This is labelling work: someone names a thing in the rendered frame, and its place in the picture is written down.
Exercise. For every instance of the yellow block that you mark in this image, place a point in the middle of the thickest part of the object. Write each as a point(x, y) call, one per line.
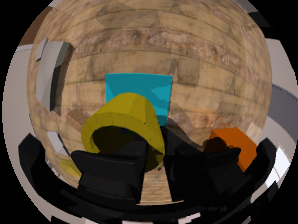
point(70, 168)

